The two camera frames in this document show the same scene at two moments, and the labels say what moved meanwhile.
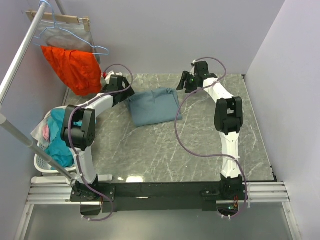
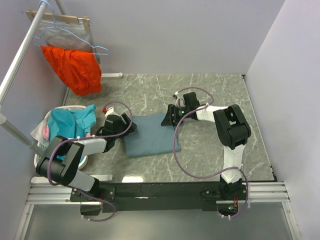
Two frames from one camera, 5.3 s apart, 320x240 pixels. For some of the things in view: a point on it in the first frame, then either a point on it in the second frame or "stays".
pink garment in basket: x=46 y=132 stays
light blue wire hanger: x=57 y=27 stays
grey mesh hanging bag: x=74 y=36 stays
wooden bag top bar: x=61 y=18 stays
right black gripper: x=185 y=75 -> x=169 y=120
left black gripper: x=127 y=93 -> x=127 y=120
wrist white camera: x=109 y=74 -> x=109 y=111
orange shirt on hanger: x=80 y=70 stays
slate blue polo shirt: x=159 y=106 -> x=150 y=137
